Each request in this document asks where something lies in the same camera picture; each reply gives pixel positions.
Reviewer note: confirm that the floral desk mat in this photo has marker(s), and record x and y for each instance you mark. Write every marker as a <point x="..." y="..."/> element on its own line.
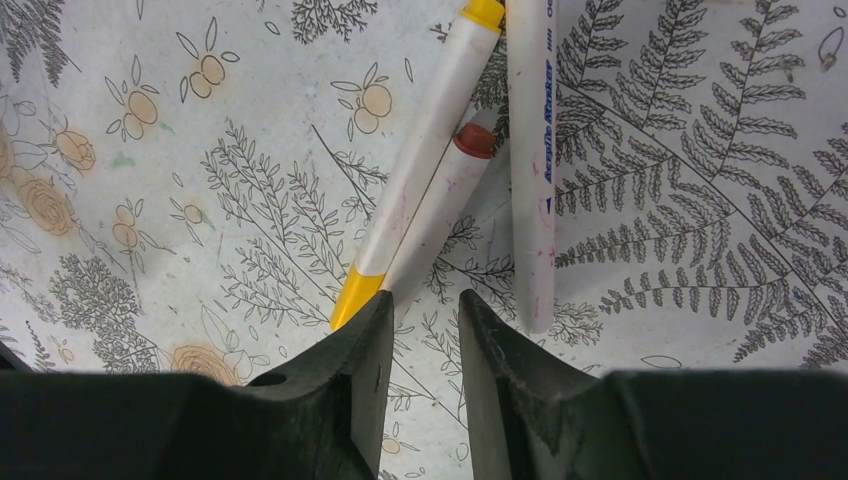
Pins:
<point x="219" y="157"/>

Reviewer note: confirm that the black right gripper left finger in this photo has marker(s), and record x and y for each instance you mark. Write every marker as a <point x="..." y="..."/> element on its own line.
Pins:
<point x="319" y="415"/>

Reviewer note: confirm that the yellow capped white marker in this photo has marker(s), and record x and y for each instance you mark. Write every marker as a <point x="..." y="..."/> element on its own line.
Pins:
<point x="467" y="49"/>

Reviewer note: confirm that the plain white marker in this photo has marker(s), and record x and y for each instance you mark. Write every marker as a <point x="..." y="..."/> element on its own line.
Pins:
<point x="531" y="34"/>

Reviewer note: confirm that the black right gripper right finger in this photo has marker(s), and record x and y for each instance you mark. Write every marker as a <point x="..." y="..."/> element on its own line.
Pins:
<point x="532" y="416"/>

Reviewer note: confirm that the dark red capped white marker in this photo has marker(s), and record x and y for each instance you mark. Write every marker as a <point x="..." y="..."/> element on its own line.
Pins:
<point x="460" y="169"/>

